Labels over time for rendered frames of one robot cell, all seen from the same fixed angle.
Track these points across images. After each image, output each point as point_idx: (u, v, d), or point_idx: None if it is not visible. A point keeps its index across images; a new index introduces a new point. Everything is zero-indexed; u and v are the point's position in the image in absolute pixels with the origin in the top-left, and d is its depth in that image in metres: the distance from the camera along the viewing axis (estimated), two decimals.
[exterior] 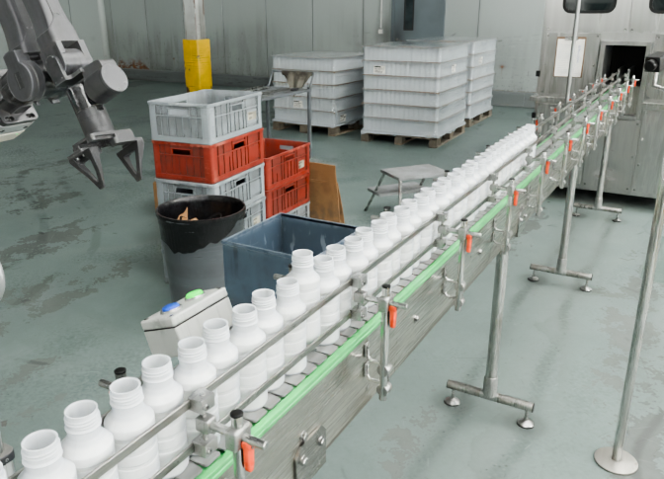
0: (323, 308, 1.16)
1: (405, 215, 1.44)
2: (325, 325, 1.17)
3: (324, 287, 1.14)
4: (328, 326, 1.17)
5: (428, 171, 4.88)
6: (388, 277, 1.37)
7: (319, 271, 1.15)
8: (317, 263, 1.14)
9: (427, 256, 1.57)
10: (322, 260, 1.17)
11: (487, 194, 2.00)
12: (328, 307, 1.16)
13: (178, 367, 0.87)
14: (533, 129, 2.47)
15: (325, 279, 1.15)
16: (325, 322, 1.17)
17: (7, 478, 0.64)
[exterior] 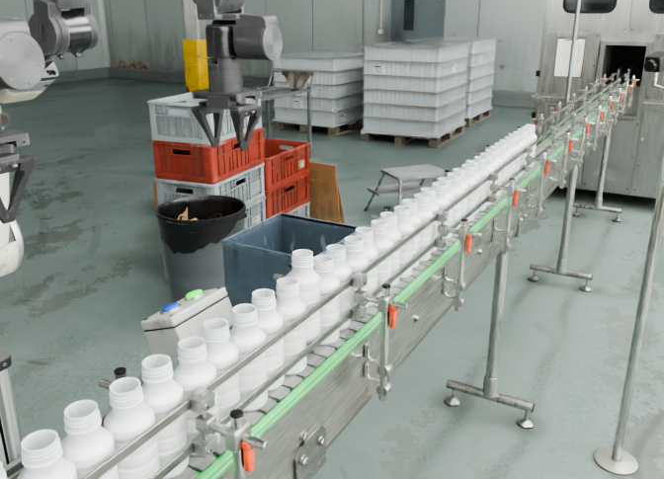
0: (323, 308, 1.16)
1: (405, 215, 1.44)
2: (325, 325, 1.17)
3: (324, 287, 1.14)
4: (328, 326, 1.17)
5: (428, 171, 4.88)
6: (388, 277, 1.37)
7: (319, 271, 1.15)
8: (317, 263, 1.14)
9: (427, 256, 1.57)
10: (322, 260, 1.17)
11: (487, 194, 2.00)
12: (328, 307, 1.16)
13: (178, 367, 0.87)
14: (533, 129, 2.47)
15: (325, 279, 1.15)
16: (325, 322, 1.17)
17: (7, 478, 0.64)
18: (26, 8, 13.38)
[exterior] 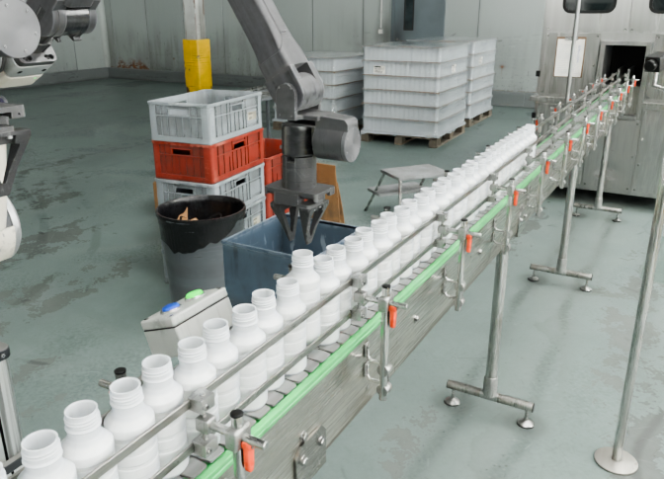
0: (323, 308, 1.16)
1: (405, 215, 1.44)
2: (325, 325, 1.17)
3: (324, 287, 1.14)
4: (328, 326, 1.17)
5: (428, 171, 4.88)
6: (388, 277, 1.37)
7: (319, 271, 1.15)
8: (317, 263, 1.14)
9: (427, 256, 1.57)
10: (322, 260, 1.17)
11: (487, 194, 2.00)
12: (328, 307, 1.16)
13: (178, 367, 0.87)
14: (533, 129, 2.47)
15: (325, 279, 1.15)
16: (325, 322, 1.17)
17: (7, 478, 0.64)
18: None
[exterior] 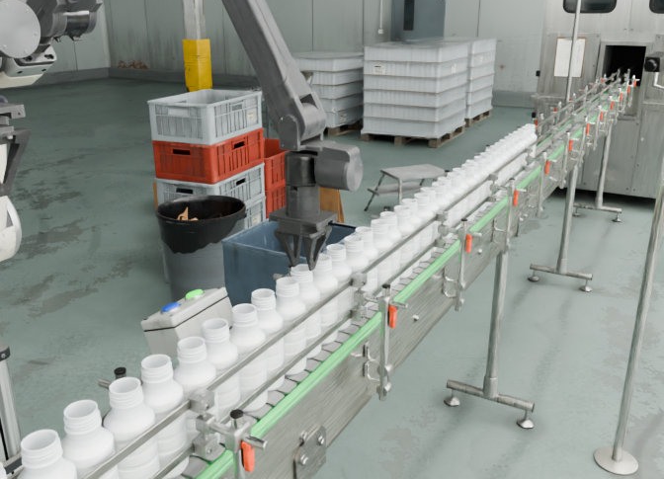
0: (319, 308, 1.16)
1: (405, 215, 1.44)
2: (321, 325, 1.17)
3: (320, 287, 1.14)
4: (324, 326, 1.17)
5: (428, 171, 4.88)
6: (388, 277, 1.37)
7: (316, 270, 1.15)
8: None
9: (427, 256, 1.57)
10: (321, 260, 1.18)
11: (487, 194, 2.00)
12: (324, 307, 1.16)
13: (178, 367, 0.87)
14: (533, 129, 2.47)
15: (321, 279, 1.15)
16: (321, 322, 1.17)
17: (7, 478, 0.64)
18: None
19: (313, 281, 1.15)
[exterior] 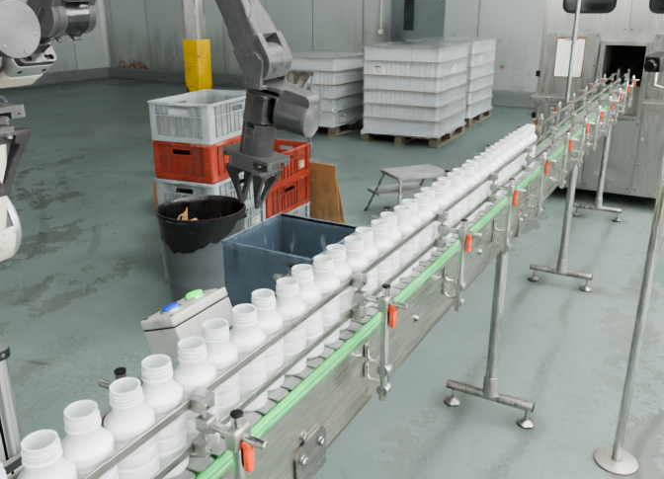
0: (323, 308, 1.16)
1: (405, 215, 1.44)
2: (325, 325, 1.17)
3: (324, 287, 1.14)
4: (328, 326, 1.17)
5: (428, 171, 4.88)
6: (388, 277, 1.37)
7: (319, 271, 1.15)
8: (317, 263, 1.14)
9: (427, 256, 1.57)
10: (322, 260, 1.17)
11: (487, 194, 2.00)
12: (328, 307, 1.16)
13: (178, 367, 0.87)
14: (533, 129, 2.47)
15: (325, 279, 1.15)
16: (325, 322, 1.17)
17: (7, 478, 0.64)
18: None
19: (317, 282, 1.15)
